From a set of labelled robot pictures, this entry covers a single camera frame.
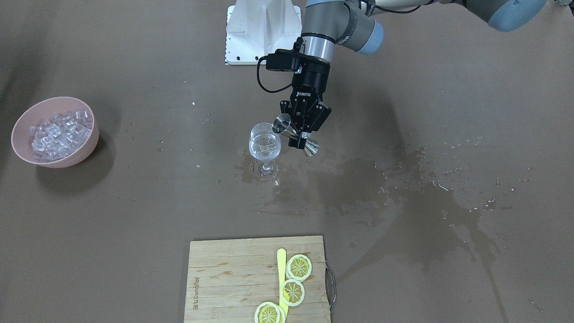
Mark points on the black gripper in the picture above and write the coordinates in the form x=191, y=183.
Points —
x=310, y=85

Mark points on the steel jigger cup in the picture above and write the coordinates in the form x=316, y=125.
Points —
x=283, y=126

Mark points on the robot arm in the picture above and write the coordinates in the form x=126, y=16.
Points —
x=327, y=23

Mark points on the clear wine glass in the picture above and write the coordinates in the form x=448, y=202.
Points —
x=264, y=146

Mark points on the clear ice cubes pile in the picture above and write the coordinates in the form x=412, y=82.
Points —
x=60, y=136

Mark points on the yellow plastic knife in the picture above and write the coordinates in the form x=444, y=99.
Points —
x=281, y=265

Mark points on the lemon slice middle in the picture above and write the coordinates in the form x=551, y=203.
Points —
x=292, y=292

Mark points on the wooden cutting board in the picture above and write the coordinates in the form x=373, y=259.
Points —
x=228, y=279

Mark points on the pink bowl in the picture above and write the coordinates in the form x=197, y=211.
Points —
x=42, y=111

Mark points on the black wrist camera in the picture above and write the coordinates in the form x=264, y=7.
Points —
x=283, y=60

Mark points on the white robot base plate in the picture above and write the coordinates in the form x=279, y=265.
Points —
x=256, y=28

